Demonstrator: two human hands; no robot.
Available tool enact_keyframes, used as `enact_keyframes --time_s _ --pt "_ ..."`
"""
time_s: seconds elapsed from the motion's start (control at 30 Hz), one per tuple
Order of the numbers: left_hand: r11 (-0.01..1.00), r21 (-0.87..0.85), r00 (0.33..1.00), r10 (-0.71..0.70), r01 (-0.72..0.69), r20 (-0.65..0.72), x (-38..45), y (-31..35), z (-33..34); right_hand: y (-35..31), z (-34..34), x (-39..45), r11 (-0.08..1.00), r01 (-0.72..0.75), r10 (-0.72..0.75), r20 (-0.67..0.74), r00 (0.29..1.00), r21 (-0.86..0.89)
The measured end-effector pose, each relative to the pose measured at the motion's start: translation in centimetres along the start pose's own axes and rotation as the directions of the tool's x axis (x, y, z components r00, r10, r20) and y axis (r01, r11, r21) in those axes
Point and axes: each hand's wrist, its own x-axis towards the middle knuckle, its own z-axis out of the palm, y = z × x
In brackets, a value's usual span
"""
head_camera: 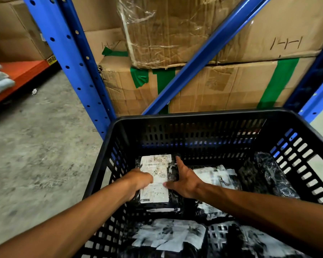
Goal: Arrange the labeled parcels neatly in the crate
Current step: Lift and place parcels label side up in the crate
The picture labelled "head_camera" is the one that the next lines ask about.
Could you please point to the person's right hand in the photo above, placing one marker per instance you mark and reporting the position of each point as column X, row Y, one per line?
column 189, row 184

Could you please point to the person's left hand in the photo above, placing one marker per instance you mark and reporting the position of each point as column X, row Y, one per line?
column 136, row 181

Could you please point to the person's right thumb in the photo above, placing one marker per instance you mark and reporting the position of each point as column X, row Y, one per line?
column 181, row 167

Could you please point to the person's left fingers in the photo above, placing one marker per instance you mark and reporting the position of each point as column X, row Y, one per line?
column 148, row 180

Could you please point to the black parcel with white label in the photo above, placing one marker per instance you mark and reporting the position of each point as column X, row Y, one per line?
column 157, row 169

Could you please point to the person's right forearm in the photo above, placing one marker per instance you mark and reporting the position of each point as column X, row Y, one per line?
column 271, row 214

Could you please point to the person's left forearm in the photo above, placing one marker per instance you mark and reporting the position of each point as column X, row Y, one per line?
column 70, row 225

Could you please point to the black parcel with crumpled label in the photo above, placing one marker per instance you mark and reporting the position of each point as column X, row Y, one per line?
column 218, row 175

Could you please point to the black plastic crate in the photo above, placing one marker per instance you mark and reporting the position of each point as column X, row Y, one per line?
column 204, row 116

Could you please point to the black parcel with torn label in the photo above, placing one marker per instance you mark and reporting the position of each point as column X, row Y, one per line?
column 169, row 235

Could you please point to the black shiny plastic parcel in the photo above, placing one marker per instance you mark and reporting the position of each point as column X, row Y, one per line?
column 269, row 174

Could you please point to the cardboard box with green tape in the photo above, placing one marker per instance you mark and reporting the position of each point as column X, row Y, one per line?
column 226, row 85

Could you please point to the black parcel with white patches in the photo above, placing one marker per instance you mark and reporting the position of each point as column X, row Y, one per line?
column 258, row 244

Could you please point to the blue diagonal rack brace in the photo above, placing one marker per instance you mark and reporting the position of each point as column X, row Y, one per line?
column 204, row 53

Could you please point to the blue perforated rack upright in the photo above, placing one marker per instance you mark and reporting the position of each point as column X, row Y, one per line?
column 78, row 64

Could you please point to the plastic-wrapped cardboard box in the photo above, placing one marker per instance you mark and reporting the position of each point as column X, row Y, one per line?
column 172, row 29

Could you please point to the small white litter scrap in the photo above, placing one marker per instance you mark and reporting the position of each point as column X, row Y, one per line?
column 34, row 91

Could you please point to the yellow shelf label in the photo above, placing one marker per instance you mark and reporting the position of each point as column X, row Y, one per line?
column 51, row 60

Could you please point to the orange rack shelf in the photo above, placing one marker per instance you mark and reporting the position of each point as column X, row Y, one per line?
column 18, row 73

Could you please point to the large brown cardboard box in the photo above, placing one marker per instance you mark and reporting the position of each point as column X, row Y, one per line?
column 285, row 24

